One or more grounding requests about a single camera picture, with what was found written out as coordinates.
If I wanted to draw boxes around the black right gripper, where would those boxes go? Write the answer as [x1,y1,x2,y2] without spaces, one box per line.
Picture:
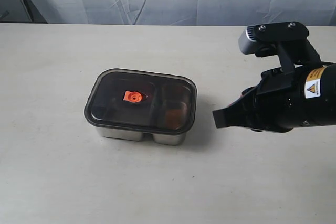
[212,64,335,133]

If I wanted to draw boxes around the dark transparent lunch box lid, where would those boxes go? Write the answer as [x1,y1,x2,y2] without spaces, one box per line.
[83,68,198,133]

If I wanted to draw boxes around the yellow toy cheese wedge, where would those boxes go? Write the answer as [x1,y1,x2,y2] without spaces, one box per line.
[164,102,187,130]

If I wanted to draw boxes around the stainless steel lunch box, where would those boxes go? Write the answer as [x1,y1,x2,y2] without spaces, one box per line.
[83,68,198,146]

